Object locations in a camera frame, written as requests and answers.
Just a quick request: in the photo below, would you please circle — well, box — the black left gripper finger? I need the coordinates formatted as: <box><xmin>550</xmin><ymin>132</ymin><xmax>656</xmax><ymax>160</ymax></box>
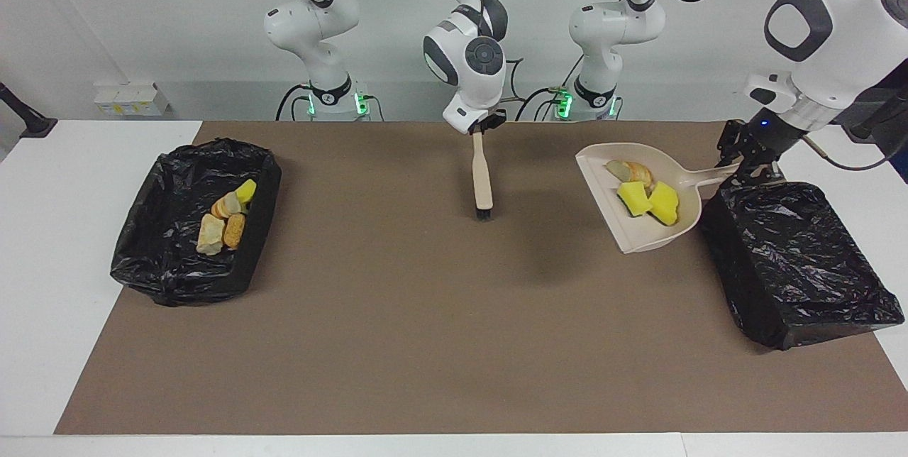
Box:
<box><xmin>715</xmin><ymin>120</ymin><xmax>746</xmax><ymax>170</ymax></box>
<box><xmin>738</xmin><ymin>152</ymin><xmax>787</xmax><ymax>185</ymax></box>

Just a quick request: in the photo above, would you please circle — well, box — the beige hand brush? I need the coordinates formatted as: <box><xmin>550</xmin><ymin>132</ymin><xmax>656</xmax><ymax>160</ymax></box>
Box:
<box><xmin>471</xmin><ymin>129</ymin><xmax>494</xmax><ymax>222</ymax></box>

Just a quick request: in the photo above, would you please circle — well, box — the orange striped ridged piece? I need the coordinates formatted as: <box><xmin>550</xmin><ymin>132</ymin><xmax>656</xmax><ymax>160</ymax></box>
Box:
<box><xmin>604</xmin><ymin>159</ymin><xmax>653</xmax><ymax>189</ymax></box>

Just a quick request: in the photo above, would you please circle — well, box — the small yellow sponge piece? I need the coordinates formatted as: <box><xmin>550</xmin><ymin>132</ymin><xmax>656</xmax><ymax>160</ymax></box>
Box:
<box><xmin>616</xmin><ymin>182</ymin><xmax>653</xmax><ymax>218</ymax></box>

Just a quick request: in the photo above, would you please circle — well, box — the beige plastic dustpan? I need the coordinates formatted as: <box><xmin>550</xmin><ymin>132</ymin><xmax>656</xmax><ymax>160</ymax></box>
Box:
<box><xmin>575</xmin><ymin>143</ymin><xmax>742</xmax><ymax>254</ymax></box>

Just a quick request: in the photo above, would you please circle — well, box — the pale crumbly bread chunk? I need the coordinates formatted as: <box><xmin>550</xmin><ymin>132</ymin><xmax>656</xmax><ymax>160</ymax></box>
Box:
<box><xmin>211</xmin><ymin>191</ymin><xmax>243</xmax><ymax>220</ymax></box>

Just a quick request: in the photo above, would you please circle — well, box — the orange-brown bread roll piece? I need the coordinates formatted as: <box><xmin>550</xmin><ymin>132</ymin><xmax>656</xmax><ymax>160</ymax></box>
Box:
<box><xmin>223</xmin><ymin>213</ymin><xmax>246</xmax><ymax>250</ymax></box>

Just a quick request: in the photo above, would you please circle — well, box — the pale blocky bread chunk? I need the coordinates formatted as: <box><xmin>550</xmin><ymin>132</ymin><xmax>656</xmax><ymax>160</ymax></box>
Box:
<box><xmin>196</xmin><ymin>213</ymin><xmax>226</xmax><ymax>255</ymax></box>

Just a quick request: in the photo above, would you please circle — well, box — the black bag lined bin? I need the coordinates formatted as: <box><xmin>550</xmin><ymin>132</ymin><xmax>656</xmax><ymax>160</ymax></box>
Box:
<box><xmin>110</xmin><ymin>138</ymin><xmax>282</xmax><ymax>307</ymax></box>
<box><xmin>699</xmin><ymin>182</ymin><xmax>905</xmax><ymax>351</ymax></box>

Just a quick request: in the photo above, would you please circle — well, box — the black clamp stand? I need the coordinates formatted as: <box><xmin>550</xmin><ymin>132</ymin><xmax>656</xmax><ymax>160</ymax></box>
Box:
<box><xmin>843</xmin><ymin>84</ymin><xmax>908</xmax><ymax>143</ymax></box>
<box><xmin>0</xmin><ymin>81</ymin><xmax>57</xmax><ymax>138</ymax></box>

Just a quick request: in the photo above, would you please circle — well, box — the brown paper table mat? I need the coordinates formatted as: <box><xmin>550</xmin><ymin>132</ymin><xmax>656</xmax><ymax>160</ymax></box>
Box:
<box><xmin>53</xmin><ymin>121</ymin><xmax>908</xmax><ymax>436</ymax></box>

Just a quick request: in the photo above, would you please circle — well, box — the black base cable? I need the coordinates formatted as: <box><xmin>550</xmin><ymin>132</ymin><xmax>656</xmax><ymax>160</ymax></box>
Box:
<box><xmin>275</xmin><ymin>83</ymin><xmax>316</xmax><ymax>121</ymax></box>
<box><xmin>514</xmin><ymin>84</ymin><xmax>568</xmax><ymax>121</ymax></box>

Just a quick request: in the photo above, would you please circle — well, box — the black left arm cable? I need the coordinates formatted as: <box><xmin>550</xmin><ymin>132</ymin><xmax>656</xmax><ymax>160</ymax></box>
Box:
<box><xmin>660</xmin><ymin>0</ymin><xmax>908</xmax><ymax>174</ymax></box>

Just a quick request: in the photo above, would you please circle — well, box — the white wall socket box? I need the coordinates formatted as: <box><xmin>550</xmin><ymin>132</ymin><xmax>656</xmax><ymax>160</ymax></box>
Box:
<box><xmin>94</xmin><ymin>83</ymin><xmax>171</xmax><ymax>118</ymax></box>

